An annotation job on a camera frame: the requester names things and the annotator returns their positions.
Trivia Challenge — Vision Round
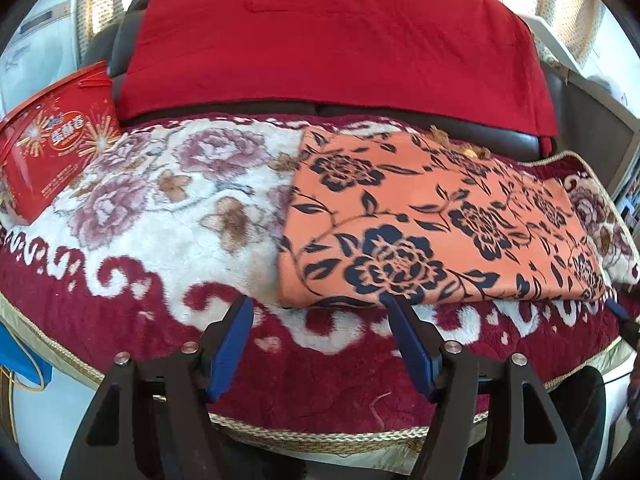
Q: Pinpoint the dark leather sofa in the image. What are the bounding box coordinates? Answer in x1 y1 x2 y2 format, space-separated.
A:
80 0 640 196

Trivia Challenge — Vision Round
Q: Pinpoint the blue bag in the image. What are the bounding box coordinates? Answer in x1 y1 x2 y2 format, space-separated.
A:
0 322 54 392

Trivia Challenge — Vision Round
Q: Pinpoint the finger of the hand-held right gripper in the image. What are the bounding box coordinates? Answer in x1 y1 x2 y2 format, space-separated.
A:
604 298 640 349

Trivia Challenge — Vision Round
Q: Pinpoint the red quilt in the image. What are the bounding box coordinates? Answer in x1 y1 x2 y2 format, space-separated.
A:
116 0 560 154

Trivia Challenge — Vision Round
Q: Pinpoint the red snack box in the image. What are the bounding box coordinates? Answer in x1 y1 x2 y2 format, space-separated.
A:
0 60 124 226

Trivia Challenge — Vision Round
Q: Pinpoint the white appliance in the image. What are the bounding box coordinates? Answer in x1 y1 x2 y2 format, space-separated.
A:
0 0 89 111

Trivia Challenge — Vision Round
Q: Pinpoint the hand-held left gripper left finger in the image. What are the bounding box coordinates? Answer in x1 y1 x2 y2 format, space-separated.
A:
75 294 254 480

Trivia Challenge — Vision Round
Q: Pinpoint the orange floral shirt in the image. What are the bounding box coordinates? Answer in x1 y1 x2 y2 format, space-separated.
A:
277 125 619 311

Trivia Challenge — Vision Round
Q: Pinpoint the maroon cream floral plush blanket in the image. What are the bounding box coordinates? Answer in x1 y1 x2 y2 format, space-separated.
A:
0 112 640 461

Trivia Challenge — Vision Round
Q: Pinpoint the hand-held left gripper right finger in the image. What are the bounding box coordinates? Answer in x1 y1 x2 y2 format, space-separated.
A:
387 293 584 480

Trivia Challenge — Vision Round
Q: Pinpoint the white shelf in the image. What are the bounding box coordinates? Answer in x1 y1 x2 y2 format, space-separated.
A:
520 12 584 74

